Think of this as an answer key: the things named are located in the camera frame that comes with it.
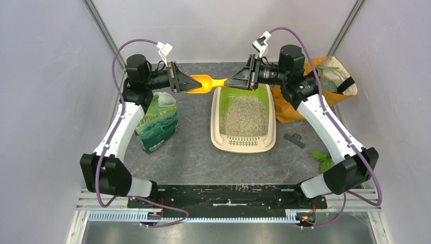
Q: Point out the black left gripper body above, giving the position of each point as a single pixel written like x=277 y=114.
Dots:
x=172 y=77

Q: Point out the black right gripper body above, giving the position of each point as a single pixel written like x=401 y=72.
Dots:
x=255 y=62

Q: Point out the yellow plastic scoop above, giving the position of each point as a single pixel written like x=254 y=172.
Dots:
x=207 y=84

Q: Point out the green cat litter bag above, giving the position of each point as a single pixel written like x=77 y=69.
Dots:
x=159 y=123

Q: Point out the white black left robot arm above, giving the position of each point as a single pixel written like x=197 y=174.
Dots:
x=103 y=170

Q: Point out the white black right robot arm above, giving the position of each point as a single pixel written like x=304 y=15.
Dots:
x=353 y=163

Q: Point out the beige green litter box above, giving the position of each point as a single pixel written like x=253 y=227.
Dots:
x=243 y=121

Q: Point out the green melon in bag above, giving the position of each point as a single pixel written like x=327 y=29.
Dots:
x=328 y=85

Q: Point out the black clip on table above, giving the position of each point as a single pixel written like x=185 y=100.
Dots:
x=295 y=139

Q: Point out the orange tote bag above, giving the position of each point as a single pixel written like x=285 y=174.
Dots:
x=288 y=98

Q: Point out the white radish with leaves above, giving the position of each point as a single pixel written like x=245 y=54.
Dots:
x=326 y=160

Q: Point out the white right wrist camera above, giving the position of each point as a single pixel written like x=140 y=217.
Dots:
x=260 y=44

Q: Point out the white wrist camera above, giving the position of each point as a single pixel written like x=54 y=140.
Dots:
x=164 y=49
x=260 y=44

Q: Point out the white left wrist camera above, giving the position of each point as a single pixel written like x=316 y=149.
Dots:
x=164 y=49

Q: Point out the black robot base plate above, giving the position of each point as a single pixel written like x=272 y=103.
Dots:
x=235 y=201

